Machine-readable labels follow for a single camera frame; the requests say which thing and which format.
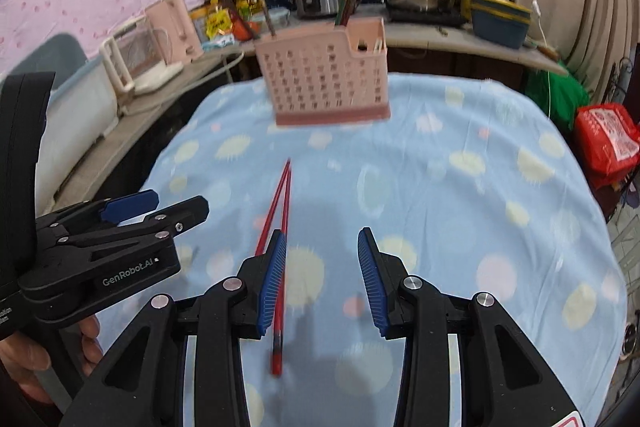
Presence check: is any brown chopstick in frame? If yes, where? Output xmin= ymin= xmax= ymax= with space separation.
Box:
xmin=257 ymin=0 xmax=277 ymax=40

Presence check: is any blue yellow lunch box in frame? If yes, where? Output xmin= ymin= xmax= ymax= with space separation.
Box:
xmin=469 ymin=0 xmax=534 ymax=50

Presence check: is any red plastic bag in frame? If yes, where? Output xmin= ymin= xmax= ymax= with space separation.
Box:
xmin=574 ymin=103 xmax=640 ymax=190

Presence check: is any white power cable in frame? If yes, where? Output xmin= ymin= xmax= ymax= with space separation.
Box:
xmin=219 ymin=51 xmax=247 ymax=84

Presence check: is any glass kettle with white handle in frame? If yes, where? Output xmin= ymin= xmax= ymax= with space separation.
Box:
xmin=101 ymin=19 xmax=184 ymax=96

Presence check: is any pink perforated utensil holder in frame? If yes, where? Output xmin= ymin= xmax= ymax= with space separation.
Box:
xmin=254 ymin=17 xmax=392 ymax=128

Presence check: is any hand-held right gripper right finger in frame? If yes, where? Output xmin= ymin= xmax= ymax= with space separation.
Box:
xmin=356 ymin=227 xmax=583 ymax=427

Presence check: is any person's left hand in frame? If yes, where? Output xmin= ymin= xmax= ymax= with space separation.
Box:
xmin=0 ymin=314 xmax=103 ymax=405

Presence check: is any red chopstick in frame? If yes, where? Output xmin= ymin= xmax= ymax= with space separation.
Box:
xmin=270 ymin=162 xmax=294 ymax=376
xmin=254 ymin=159 xmax=292 ymax=258

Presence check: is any yellow seasoning packet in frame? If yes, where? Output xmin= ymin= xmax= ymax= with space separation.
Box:
xmin=205 ymin=7 xmax=234 ymax=40

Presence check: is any white cord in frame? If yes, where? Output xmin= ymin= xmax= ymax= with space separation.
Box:
xmin=505 ymin=0 xmax=557 ymax=118

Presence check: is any white plastic basin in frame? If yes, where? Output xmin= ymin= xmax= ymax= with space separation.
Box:
xmin=30 ymin=33 xmax=121 ymax=204

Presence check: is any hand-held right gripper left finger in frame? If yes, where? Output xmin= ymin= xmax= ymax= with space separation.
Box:
xmin=72 ymin=229 xmax=288 ymax=427

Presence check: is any wooden counter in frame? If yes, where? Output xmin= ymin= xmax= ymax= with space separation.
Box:
xmin=52 ymin=19 xmax=569 ymax=204

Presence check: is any blue dotted tablecloth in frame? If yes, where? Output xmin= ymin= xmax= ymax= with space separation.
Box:
xmin=97 ymin=72 xmax=628 ymax=427

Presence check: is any black induction cooker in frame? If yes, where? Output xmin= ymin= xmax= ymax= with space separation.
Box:
xmin=387 ymin=7 xmax=469 ymax=28

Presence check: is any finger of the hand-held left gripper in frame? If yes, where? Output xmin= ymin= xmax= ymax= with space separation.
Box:
xmin=35 ymin=189 xmax=161 ymax=235
xmin=55 ymin=196 xmax=210 ymax=258

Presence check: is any pink appliance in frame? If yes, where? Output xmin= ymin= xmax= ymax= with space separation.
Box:
xmin=145 ymin=0 xmax=204 ymax=64

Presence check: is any glass food container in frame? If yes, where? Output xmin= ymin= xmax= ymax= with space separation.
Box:
xmin=252 ymin=7 xmax=292 ymax=32

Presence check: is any green plastic bag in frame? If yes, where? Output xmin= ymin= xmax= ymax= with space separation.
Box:
xmin=522 ymin=62 xmax=591 ymax=134

